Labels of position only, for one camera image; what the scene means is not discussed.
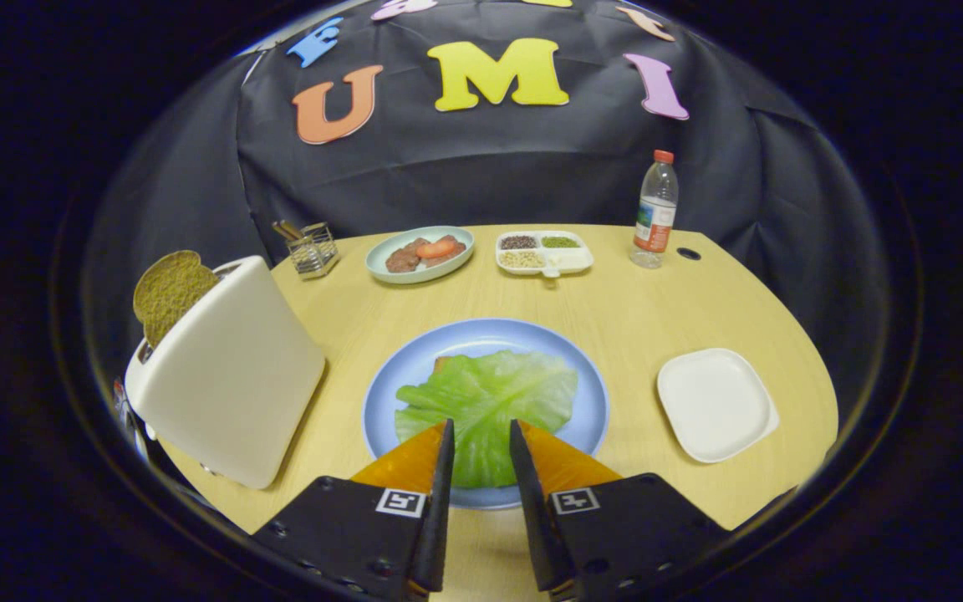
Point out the brown wooden chopstick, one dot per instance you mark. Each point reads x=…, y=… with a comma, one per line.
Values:
x=291, y=227
x=283, y=233

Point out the white toaster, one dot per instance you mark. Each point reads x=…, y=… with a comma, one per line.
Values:
x=231, y=376

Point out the brown toast bread slice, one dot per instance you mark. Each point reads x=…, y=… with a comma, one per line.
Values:
x=168, y=293

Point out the green beans pile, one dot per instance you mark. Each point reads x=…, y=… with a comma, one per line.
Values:
x=561, y=242

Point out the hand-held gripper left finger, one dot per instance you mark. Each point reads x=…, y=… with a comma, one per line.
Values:
x=440, y=518

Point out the black table grommet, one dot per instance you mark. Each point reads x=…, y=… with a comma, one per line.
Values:
x=688, y=253

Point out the clear bottle with red cap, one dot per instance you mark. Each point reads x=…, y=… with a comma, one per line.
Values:
x=655, y=217

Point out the brown meat piece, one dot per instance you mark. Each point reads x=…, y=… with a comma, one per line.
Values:
x=402, y=259
x=452, y=255

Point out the beige beans pile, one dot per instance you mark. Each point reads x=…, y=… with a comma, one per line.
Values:
x=522, y=259

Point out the green lettuce leaf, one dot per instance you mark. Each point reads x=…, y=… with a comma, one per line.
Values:
x=490, y=393

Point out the white square plate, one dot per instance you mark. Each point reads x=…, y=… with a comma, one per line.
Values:
x=715, y=405

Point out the dark brown beans pile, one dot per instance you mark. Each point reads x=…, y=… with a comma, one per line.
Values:
x=518, y=242

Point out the red tomato slice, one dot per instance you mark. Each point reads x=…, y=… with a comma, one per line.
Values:
x=436, y=248

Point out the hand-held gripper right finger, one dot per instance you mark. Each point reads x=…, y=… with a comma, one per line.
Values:
x=532, y=518

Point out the white divided dish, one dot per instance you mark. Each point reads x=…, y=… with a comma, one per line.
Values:
x=572, y=262

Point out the blue round plate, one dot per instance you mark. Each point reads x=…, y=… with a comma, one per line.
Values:
x=465, y=339

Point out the pale green round plate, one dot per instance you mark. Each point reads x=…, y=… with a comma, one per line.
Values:
x=415, y=277

